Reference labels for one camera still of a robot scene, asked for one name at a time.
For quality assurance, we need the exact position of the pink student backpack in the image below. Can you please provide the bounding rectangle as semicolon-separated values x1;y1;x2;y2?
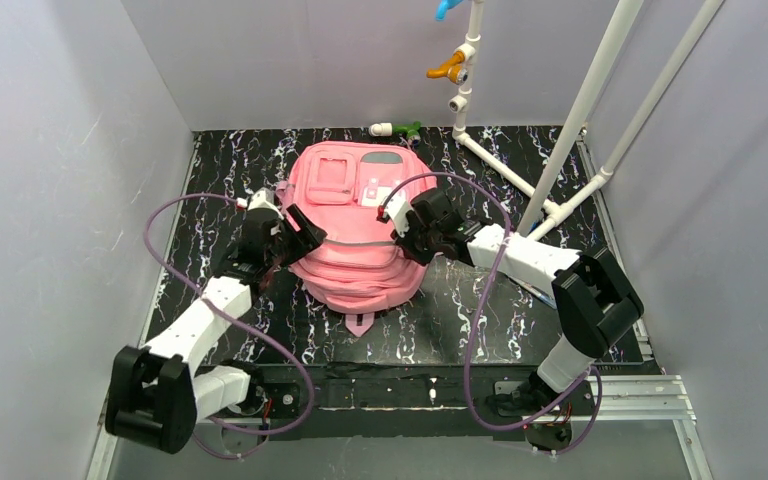
276;141;436;337

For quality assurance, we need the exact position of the blue pen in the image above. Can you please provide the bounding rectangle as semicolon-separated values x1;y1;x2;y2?
514;279;557;309

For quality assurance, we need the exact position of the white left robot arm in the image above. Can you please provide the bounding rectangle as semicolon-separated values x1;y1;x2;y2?
104;201;327;454

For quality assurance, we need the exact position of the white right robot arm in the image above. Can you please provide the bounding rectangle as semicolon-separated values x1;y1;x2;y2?
377;188;644;403

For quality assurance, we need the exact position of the green white pipe fitting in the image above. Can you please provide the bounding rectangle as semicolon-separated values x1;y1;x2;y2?
368;121;422;147

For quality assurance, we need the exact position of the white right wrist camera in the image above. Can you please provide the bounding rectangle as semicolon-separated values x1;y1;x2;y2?
376;196;412;237

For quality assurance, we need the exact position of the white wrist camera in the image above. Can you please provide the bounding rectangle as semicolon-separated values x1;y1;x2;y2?
376;196;412;237
235;188;284;219

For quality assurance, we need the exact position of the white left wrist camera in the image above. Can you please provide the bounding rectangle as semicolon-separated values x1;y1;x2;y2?
235;188;284;219

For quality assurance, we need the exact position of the white pvc pipe frame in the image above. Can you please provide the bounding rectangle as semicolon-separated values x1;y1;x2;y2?
443;1;722;237

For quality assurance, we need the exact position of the orange tap handle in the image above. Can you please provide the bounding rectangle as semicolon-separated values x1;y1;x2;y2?
426;50;468;85

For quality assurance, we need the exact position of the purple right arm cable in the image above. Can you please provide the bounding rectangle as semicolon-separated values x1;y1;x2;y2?
377;172;604;456

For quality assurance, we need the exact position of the aluminium rail frame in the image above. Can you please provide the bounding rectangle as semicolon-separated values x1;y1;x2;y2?
85;135;715;480

